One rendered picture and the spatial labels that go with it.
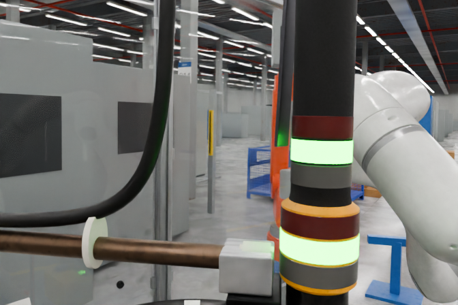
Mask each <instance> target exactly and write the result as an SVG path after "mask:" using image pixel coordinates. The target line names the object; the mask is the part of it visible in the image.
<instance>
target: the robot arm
mask: <svg viewBox="0 0 458 305"><path fill-rule="evenodd" d="M430 103H431V100H430V96H429V93H428V91H427V88H426V87H425V86H424V85H423V83H422V82H421V81H420V80H419V79H417V78H416V77H414V76H413V75H411V74H408V73H406V72H402V71H393V70H390V71H380V72H377V73H374V74H371V75H368V76H364V75H360V74H355V81H354V135H353V138H352V140H353V154H352V183H354V184H361V185H365V186H368V187H373V188H375V189H377V190H378V191H379V192H380V194H381V195H382V196H383V198H384V199H385V200H386V202H387V203H388V204H389V206H390V207H391V208H392V209H393V211H394V212H395V214H396V215H397V216H398V217H399V219H400V221H401V222H402V223H403V226H404V229H405V231H406V260H407V265H408V270H409V274H410V276H411V278H412V281H413V283H414V284H415V286H416V288H417V289H418V290H419V291H420V292H421V294H422V295H423V296H425V297H426V298H427V299H428V300H431V301H432V302H437V303H443V304H445V303H450V302H454V301H456V300H458V163H457V162H456V161H455V160H454V159H453V158H452V157H451V156H450V155H449V154H448V153H447V152H446V151H445V150H444V149H443V148H442V147H441V146H440V145H439V144H438V143H437V141H436V140H435V139H434V138H433V137H432V136H431V135H430V134H429V133H428V132H427V131H426V130H425V129H424V128H423V127H422V126H421V125H420V124H419V123H418V122H419V121H420V120H421V119H422V118H423V117H424V115H426V113H427V111H428V109H429V107H430Z"/></svg>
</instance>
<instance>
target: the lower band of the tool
mask: <svg viewBox="0 0 458 305"><path fill-rule="evenodd" d="M281 206H282V208H284V209H286V210H288V211H290V212H294V213H297V214H303V215H307V216H318V217H345V216H353V215H356V214H358V213H359V212H360V208H359V207H358V206H357V205H356V204H355V203H353V202H352V203H351V204H350V205H349V206H343V207H334V208H326V207H315V206H306V205H302V204H298V203H295V202H292V201H290V200H289V197H288V198H287V199H285V200H284V201H282V202H281ZM281 230H282V231H283V232H284V233H286V234H288V235H290V236H293V237H295V238H299V239H302V240H309V241H314V242H346V241H350V240H353V239H355V238H357V237H358V235H357V236H355V237H353V238H348V239H343V240H317V239H311V238H304V237H301V236H296V235H294V234H291V233H288V232H287V231H285V230H284V229H282V228H281ZM280 251H281V250H280ZM281 253H282V255H283V256H285V257H287V258H288V259H290V260H292V261H295V262H297V263H301V264H305V265H309V266H316V267H324V268H336V267H342V266H348V265H350V264H353V263H354V262H356V261H357V259H358V258H357V259H355V260H354V261H352V262H350V263H345V264H339V265H320V264H314V263H307V262H303V261H299V260H296V259H293V258H291V257H289V256H287V255H285V254H284V253H283V252H282V251H281ZM279 275H280V276H281V278H282V280H284V281H285V282H286V283H287V284H288V285H289V286H291V287H292V288H294V289H296V290H299V291H302V292H305V293H310V294H314V295H340V294H343V293H346V292H348V291H350V290H351V289H353V288H354V287H355V286H356V284H357V281H356V282H355V283H354V284H353V285H351V286H349V287H346V288H343V289H313V288H309V287H304V286H301V285H298V284H295V283H293V282H291V281H289V280H288V279H286V278H284V277H283V276H282V275H281V273H280V272H279Z"/></svg>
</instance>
